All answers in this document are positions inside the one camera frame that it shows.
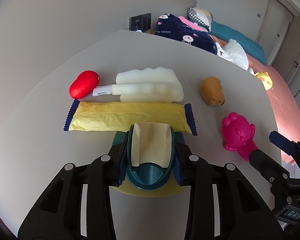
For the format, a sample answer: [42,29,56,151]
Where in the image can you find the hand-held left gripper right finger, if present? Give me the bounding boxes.
[172,133,282,240]

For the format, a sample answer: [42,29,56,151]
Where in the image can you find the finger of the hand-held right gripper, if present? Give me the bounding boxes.
[249,149,290,188]
[269,131,300,161]

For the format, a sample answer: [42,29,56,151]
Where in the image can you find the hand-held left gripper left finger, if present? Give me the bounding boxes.
[17,136,128,240]

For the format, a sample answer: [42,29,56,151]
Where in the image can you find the teal tape dispenser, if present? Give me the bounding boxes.
[111,121,185,198]

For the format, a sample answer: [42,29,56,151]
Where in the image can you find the magenta animal toy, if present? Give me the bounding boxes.
[221,112,259,162]

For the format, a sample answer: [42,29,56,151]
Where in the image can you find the yellow packet with blue ends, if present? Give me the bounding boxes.
[63,100,198,136]

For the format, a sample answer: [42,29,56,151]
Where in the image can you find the white foam brush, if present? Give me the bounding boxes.
[92,67,185,103]

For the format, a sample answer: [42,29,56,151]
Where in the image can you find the red sponge toy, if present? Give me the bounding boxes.
[69,70,100,99]

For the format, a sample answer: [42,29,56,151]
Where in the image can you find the bed with pink sheet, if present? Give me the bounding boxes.
[247,55,300,165]

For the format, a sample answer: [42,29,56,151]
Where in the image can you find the yellow chick plush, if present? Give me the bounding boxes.
[255,72,274,91]

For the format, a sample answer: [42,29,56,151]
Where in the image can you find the brown capybara toy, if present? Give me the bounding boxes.
[200,77,226,106]

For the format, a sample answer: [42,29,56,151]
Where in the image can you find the white goose plush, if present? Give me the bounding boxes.
[212,36,255,75]

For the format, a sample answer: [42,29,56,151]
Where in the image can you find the white room door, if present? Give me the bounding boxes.
[255,0,294,54]

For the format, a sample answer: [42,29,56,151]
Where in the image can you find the teal bolster pillow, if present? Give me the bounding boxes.
[210,21,267,66]

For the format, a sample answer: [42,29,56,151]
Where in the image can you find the navy printed blanket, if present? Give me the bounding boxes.
[154,13,218,55]

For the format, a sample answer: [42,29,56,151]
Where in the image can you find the pink cloth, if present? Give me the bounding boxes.
[177,16,208,33]

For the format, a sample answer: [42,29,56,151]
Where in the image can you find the checkered pillow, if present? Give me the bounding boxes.
[187,7,213,32]

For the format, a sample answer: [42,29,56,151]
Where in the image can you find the white door with black handle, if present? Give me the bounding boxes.
[286,15,300,88]

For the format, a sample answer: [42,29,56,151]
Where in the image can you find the black wall socket panel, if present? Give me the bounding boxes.
[129,12,151,32]

